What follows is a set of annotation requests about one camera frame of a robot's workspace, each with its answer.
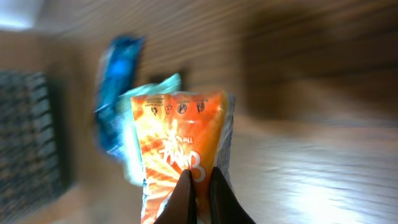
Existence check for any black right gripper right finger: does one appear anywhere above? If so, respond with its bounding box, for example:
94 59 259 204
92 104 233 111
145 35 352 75
210 167 255 224

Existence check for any blue snack bar wrapper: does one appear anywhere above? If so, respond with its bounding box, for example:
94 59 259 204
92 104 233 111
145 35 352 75
93 35 144 160

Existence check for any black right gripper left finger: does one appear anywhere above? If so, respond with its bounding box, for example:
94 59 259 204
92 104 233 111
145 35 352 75
154 169 197 224

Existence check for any orange tissue pocket pack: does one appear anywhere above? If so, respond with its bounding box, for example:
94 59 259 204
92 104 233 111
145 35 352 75
131 91 236 223

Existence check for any dark grey plastic basket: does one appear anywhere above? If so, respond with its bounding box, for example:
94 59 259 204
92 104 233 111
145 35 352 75
1 70 64 223

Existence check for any teal packet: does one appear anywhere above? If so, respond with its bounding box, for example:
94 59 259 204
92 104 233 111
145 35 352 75
114 73 183 187

